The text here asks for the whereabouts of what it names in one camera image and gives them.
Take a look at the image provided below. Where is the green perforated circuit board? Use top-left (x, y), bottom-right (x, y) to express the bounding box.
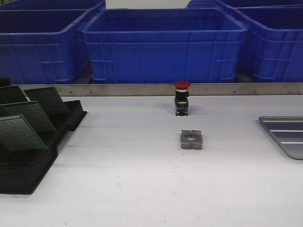
top-left (24, 87), bottom-right (70, 115)
top-left (0, 115), bottom-right (48, 151)
top-left (0, 101), bottom-right (57, 132)
top-left (0, 86), bottom-right (27, 105)

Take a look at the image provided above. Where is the green perforated circuit board front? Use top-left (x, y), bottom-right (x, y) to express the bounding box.
top-left (0, 115), bottom-right (48, 151)

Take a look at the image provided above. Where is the silver metal tray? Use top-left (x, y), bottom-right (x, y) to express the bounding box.
top-left (258, 116), bottom-right (303, 160)

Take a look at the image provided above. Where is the black slotted board rack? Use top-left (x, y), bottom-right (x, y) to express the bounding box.
top-left (0, 78), bottom-right (87, 194)

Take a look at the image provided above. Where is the red emergency stop button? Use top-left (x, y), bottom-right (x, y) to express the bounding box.
top-left (174, 80), bottom-right (191, 116)

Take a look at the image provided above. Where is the grey metal clamp block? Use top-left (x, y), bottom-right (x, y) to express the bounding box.
top-left (180, 130), bottom-right (203, 150)

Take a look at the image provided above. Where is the blue plastic crate centre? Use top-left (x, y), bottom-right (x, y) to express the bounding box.
top-left (82, 9), bottom-right (246, 84)

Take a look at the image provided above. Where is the blue plastic crate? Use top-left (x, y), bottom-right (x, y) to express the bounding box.
top-left (233, 6), bottom-right (303, 83)
top-left (82, 9), bottom-right (246, 84)
top-left (0, 9), bottom-right (91, 84)

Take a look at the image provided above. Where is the blue crate back right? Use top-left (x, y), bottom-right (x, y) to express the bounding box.
top-left (187, 0), bottom-right (303, 9)

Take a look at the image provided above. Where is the blue plastic crate left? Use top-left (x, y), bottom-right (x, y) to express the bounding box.
top-left (0, 9), bottom-right (91, 84)

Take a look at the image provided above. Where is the blue plastic crate right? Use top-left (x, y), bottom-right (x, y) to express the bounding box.
top-left (233, 6), bottom-right (303, 83)

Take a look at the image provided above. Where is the blue crate back left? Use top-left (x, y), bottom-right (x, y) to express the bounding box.
top-left (0, 0), bottom-right (106, 10)

